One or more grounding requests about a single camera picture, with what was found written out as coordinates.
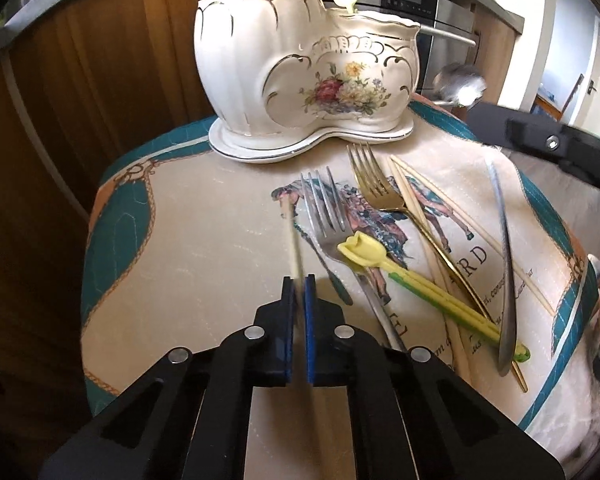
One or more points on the gold fork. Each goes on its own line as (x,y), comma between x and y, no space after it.
(372,185)

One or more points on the thin pale wooden chopstick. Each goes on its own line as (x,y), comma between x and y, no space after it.
(295,252)

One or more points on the wooden base cabinet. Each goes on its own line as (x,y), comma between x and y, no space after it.
(105,75)

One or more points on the silver fork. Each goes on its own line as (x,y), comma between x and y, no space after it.
(327,225)

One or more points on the printed horse cloth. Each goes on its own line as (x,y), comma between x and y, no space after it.
(205,260)

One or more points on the white ceramic saucer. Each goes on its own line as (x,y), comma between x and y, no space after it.
(260,149)

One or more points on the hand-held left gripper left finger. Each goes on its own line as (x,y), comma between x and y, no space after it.
(290,310)

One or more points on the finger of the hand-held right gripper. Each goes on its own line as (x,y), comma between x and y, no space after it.
(555,152)
(487,122)

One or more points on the silver knife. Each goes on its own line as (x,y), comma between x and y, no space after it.
(502,285)

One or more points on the white door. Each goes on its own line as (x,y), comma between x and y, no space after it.
(592,110)

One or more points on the white floral ceramic utensil holder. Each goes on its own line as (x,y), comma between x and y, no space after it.
(250,60)

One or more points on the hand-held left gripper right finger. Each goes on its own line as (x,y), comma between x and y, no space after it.
(310,320)

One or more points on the stainless steel oven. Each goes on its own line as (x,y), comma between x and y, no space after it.
(455,15)

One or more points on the narrow wooden cabinet door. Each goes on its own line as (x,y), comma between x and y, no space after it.
(495,60)

